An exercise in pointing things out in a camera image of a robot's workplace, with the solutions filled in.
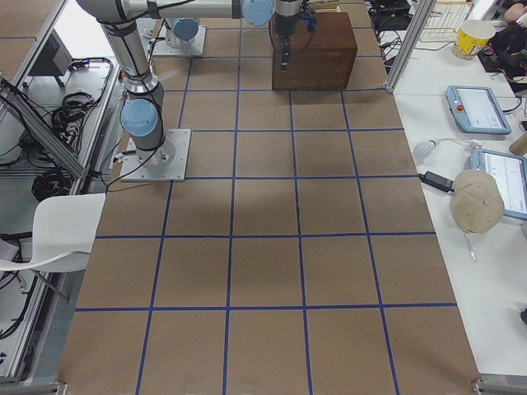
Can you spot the aluminium frame post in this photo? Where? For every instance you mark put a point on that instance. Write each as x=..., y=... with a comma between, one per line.
x=413, y=33

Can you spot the blue teach pendant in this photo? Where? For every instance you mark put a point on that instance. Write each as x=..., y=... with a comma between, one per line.
x=475, y=109
x=509, y=172

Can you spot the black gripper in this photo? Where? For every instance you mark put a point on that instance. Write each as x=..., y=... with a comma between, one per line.
x=283, y=25

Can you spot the dark wooden drawer cabinet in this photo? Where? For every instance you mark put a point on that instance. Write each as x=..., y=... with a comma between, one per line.
x=319, y=61

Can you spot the cardboard tube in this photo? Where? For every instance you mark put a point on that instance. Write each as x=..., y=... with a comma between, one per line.
x=519, y=146

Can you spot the gold wire basket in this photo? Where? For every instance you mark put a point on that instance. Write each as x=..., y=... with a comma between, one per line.
x=445, y=20

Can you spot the blue teach pendant near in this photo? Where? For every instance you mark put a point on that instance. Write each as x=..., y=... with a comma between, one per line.
x=509, y=172

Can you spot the blue teach pendant far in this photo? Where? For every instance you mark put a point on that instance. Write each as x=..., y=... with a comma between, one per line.
x=475, y=109

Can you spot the beige baseball cap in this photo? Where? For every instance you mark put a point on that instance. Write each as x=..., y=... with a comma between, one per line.
x=477, y=205

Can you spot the white light bulb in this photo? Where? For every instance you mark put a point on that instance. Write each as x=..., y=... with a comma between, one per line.
x=423, y=150

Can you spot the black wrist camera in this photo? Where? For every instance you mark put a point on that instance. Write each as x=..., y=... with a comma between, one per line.
x=309, y=16

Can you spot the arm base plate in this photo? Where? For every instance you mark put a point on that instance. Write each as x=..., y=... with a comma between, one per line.
x=169, y=162
x=162, y=49

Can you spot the yellow popcorn bucket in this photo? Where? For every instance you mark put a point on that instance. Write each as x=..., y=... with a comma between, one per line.
x=472, y=37

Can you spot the light wood drawer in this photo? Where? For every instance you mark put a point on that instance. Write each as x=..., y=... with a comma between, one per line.
x=325, y=5

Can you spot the grey control box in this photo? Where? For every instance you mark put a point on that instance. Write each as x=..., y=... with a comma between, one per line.
x=53, y=60

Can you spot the black power adapter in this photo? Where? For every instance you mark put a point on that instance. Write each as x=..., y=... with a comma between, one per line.
x=437, y=181

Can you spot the white plastic chair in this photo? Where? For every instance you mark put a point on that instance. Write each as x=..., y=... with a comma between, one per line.
x=64, y=230

